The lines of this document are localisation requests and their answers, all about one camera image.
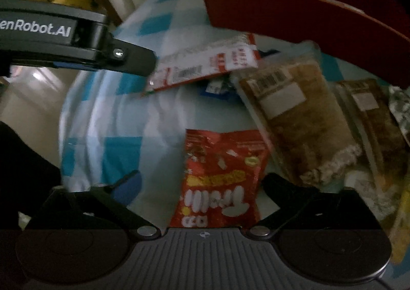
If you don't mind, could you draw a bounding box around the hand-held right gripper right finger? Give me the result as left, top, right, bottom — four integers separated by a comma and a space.
246, 173, 382, 241

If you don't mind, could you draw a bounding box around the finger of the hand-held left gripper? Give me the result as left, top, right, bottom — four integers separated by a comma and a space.
96, 33, 158, 78

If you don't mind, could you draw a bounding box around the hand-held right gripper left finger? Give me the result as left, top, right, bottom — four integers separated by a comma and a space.
30, 171, 160, 241

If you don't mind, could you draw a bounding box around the white and red snack packet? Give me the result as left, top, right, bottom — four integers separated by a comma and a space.
141, 33, 261, 97

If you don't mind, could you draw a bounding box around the brown snack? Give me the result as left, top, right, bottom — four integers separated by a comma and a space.
333, 78, 410, 221
231, 42, 365, 187

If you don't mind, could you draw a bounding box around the red cardboard box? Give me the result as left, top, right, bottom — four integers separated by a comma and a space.
199, 0, 410, 89

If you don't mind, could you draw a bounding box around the small blue packet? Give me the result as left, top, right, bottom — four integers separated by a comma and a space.
199, 77, 238, 98

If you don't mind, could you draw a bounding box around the dark cloth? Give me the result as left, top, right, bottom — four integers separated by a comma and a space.
0, 122, 62, 230

